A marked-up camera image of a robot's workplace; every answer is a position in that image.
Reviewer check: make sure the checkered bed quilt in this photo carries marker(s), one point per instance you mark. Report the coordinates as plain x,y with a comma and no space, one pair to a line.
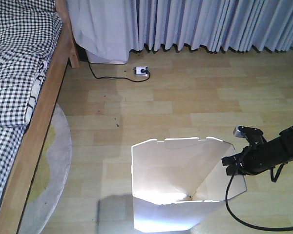
29,31

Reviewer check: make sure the wooden bed frame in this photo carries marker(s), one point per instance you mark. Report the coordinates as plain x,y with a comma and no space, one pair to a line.
19,182

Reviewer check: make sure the white sheer curtain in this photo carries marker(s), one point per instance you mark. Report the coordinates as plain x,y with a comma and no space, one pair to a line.
99,28

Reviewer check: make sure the white floor socket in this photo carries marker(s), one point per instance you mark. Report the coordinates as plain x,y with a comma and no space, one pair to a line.
141,71

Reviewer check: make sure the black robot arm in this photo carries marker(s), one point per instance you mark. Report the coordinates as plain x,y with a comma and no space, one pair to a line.
286,139

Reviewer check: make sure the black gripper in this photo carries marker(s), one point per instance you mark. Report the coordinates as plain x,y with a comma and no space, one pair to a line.
255,160

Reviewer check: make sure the light grey curtain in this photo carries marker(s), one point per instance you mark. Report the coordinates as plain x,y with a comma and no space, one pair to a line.
218,25

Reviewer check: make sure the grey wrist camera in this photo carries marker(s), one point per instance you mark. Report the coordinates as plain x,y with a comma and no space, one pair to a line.
252,135

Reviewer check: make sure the white plastic trash bin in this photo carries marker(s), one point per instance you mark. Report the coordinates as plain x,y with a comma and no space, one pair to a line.
178,182

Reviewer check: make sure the grey round rug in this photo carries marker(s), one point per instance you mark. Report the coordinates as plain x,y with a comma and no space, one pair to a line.
50,175

